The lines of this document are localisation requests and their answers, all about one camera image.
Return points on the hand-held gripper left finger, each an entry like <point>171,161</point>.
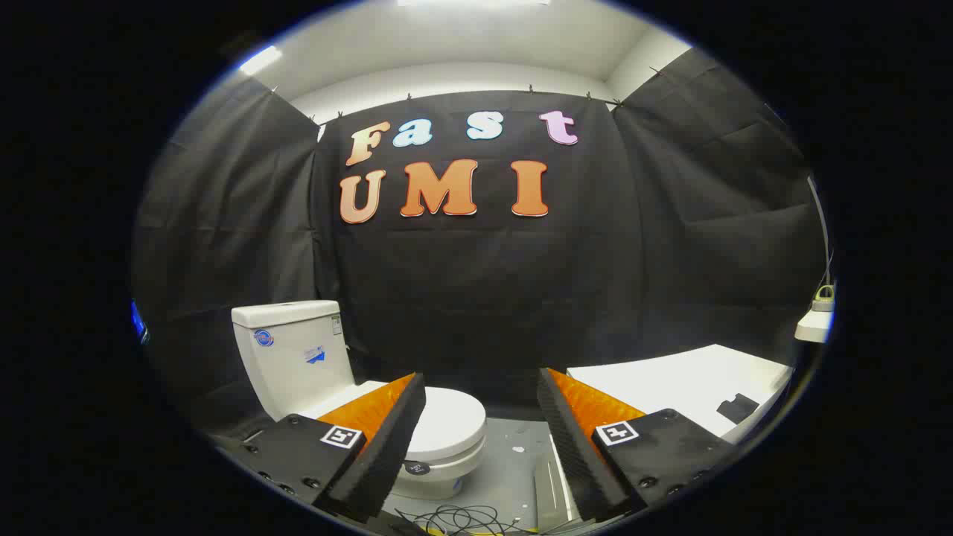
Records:
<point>387,447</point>

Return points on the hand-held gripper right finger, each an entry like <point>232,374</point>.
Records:
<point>573,447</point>

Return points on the white toilet lid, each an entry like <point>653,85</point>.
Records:
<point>448,420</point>

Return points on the white toilet seat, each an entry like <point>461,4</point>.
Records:
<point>467,457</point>

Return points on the white toilet with tank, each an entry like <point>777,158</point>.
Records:
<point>290,365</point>

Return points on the flat black piece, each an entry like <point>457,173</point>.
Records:
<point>737,408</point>

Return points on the black backdrop cloth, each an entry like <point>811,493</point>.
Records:
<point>476,283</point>

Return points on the small white shelf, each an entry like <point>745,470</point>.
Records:
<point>813,326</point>

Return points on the blue object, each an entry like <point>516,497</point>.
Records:
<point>138,320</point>

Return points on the small grey device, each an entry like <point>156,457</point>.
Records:
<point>823,300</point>

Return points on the ceiling light strip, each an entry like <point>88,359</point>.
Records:
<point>260,59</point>

